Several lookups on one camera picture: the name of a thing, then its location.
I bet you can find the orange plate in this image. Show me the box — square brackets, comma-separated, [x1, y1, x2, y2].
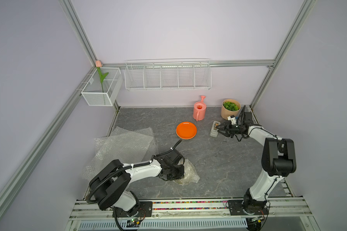
[176, 122, 197, 140]

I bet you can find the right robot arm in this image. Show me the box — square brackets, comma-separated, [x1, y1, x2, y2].
[216, 109, 296, 214]

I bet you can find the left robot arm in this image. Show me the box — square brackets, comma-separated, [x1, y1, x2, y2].
[85, 148, 185, 214]

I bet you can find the bubble wrap sheet pile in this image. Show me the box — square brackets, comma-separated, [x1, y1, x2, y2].
[82, 127, 158, 181]

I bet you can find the potted green plant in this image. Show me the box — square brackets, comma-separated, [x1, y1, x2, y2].
[221, 99, 242, 120]

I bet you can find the pink watering can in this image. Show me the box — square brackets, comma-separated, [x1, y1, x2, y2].
[193, 95, 207, 121]

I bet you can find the pink artificial tulip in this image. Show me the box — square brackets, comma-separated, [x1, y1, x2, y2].
[95, 60, 109, 92]

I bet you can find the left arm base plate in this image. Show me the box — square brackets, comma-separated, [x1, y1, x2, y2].
[115, 201, 153, 218]

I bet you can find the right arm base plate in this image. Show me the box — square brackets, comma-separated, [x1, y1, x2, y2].
[226, 200, 269, 216]

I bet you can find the long white wire basket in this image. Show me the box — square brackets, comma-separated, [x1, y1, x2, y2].
[125, 58, 212, 90]

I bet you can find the small white wire basket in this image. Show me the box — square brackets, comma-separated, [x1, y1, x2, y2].
[81, 67, 123, 106]

